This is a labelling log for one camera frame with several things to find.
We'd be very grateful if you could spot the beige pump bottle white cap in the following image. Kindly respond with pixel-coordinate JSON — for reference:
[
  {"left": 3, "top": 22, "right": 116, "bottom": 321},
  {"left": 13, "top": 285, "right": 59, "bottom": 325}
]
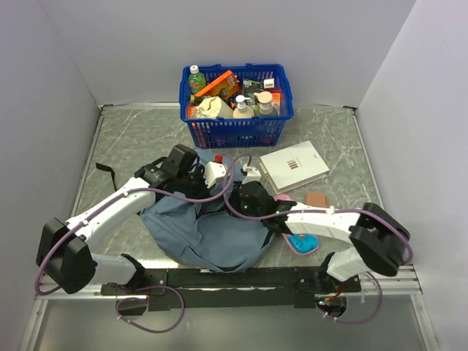
[{"left": 233, "top": 95, "right": 255, "bottom": 118}]

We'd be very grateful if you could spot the small white barcode box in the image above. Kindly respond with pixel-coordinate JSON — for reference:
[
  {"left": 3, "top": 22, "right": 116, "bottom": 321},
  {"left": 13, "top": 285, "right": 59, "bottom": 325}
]
[{"left": 263, "top": 78, "right": 275, "bottom": 89}]

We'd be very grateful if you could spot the aluminium frame rail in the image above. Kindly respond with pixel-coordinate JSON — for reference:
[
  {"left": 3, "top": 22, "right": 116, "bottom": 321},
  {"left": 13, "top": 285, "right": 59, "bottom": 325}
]
[{"left": 359, "top": 265, "right": 422, "bottom": 295}]

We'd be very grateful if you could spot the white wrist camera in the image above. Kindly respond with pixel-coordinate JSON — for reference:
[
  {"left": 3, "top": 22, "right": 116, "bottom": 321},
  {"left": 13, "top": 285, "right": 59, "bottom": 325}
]
[
  {"left": 241, "top": 164, "right": 262, "bottom": 184},
  {"left": 203, "top": 154, "right": 227, "bottom": 189}
]

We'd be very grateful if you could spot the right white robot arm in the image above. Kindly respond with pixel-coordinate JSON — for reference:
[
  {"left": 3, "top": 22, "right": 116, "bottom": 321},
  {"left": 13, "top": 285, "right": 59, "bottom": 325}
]
[{"left": 224, "top": 181, "right": 413, "bottom": 291}]

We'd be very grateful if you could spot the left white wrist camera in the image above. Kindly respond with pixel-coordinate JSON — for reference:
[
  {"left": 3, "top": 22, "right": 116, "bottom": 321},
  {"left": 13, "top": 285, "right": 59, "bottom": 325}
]
[{"left": 203, "top": 154, "right": 227, "bottom": 189}]

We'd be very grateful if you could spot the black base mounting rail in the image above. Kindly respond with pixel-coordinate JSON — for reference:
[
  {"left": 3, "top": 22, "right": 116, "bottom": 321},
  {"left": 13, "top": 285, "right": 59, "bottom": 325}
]
[{"left": 100, "top": 266, "right": 361, "bottom": 312}]

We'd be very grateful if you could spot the orange box in basket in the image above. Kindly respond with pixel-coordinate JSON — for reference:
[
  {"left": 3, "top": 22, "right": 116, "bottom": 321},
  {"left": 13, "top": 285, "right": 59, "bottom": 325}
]
[{"left": 271, "top": 91, "right": 282, "bottom": 113}]

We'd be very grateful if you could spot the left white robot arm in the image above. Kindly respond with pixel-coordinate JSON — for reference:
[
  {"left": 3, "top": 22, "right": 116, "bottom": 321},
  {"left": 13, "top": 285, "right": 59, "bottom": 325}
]
[{"left": 36, "top": 144, "right": 225, "bottom": 294}]

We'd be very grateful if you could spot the grey pump bottle beige cap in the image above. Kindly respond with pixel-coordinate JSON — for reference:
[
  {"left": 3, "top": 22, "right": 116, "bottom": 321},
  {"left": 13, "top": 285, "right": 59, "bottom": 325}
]
[{"left": 254, "top": 91, "right": 279, "bottom": 117}]

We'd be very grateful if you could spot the black green product box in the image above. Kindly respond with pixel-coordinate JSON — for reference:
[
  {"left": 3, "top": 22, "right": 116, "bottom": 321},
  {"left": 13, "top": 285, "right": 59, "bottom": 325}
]
[{"left": 242, "top": 78, "right": 264, "bottom": 97}]

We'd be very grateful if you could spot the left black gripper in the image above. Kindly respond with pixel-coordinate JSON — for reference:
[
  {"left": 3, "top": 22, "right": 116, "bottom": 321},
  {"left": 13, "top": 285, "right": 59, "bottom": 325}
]
[{"left": 176, "top": 165, "right": 216, "bottom": 205}]

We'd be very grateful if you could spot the green drink bottle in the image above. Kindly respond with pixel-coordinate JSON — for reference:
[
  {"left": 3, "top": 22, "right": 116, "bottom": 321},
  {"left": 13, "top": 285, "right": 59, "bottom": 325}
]
[{"left": 189, "top": 65, "right": 206, "bottom": 94}]

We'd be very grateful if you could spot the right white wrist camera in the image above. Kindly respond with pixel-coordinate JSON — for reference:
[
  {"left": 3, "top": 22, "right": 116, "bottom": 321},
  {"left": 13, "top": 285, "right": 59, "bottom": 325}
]
[{"left": 241, "top": 164, "right": 262, "bottom": 184}]

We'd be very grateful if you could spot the beige crumpled paper bag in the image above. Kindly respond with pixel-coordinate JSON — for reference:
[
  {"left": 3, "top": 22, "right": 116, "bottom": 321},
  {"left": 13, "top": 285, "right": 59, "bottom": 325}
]
[{"left": 189, "top": 97, "right": 233, "bottom": 119}]

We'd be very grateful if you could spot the orange snack box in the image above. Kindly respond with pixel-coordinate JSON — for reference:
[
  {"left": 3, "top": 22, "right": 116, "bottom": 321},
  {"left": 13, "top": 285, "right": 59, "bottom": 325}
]
[{"left": 195, "top": 70, "right": 240, "bottom": 99}]

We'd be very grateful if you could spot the pink cat pencil case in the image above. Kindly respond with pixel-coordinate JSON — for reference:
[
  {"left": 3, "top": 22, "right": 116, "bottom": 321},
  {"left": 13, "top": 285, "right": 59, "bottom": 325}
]
[{"left": 273, "top": 193, "right": 320, "bottom": 256}]

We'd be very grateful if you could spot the blue grey backpack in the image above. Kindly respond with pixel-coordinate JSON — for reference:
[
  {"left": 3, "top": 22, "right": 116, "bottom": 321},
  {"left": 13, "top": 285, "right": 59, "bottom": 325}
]
[{"left": 95, "top": 147, "right": 275, "bottom": 273}]

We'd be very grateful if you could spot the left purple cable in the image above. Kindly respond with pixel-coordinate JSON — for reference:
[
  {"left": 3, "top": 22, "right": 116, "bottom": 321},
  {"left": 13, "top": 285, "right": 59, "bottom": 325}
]
[{"left": 34, "top": 153, "right": 235, "bottom": 295}]

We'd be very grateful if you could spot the white notebook with barcode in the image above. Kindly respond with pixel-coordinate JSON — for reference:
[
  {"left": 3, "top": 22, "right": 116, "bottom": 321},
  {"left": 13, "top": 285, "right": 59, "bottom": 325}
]
[{"left": 260, "top": 141, "right": 330, "bottom": 195}]

